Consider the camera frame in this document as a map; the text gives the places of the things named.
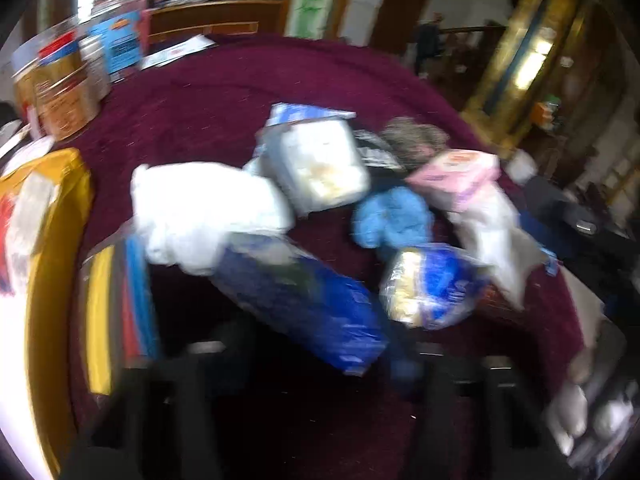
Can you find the white cloth pile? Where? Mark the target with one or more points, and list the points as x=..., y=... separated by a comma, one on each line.
x=575, y=405

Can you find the brown speckled furry hat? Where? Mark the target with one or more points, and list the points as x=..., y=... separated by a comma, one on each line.
x=415, y=140

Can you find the white plastic packet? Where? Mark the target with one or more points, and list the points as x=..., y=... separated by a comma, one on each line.
x=500, y=240

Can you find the white plastic bag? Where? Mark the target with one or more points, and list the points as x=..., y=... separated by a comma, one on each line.
x=200, y=210

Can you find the dark blue tissue packet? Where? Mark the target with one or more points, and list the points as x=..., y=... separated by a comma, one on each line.
x=305, y=300

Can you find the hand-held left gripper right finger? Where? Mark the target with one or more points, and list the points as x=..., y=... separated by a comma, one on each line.
x=440, y=366

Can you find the light blue cloth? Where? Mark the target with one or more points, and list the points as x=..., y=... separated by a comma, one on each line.
x=392, y=217

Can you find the golden pillar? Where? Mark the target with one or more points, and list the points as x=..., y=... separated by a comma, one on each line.
x=525, y=45

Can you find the white paper sheets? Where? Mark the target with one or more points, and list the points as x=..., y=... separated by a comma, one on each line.
x=175, y=52

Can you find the striped colourful packet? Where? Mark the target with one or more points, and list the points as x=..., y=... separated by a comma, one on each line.
x=120, y=310

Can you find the clear white food container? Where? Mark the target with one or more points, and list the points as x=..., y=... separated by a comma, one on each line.
x=320, y=160

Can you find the black and white packet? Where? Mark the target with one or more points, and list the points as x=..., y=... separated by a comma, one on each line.
x=375, y=152

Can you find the brown wooden door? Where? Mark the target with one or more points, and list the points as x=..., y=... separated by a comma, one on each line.
x=400, y=7

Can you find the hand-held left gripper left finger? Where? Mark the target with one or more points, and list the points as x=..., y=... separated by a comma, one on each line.
x=196, y=360

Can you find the pink tissue packet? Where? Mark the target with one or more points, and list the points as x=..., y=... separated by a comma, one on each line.
x=455, y=177

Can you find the blue and yellow packet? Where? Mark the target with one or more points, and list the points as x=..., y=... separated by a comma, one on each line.
x=430, y=285

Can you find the yellow cardboard box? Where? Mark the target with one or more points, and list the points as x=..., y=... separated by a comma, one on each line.
x=55, y=270

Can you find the wooden counter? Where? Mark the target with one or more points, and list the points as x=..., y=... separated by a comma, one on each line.
x=215, y=17

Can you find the gold orange jar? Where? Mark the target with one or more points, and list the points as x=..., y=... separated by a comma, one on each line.
x=60, y=95

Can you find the red and white box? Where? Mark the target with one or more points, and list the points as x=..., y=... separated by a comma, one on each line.
x=59, y=45

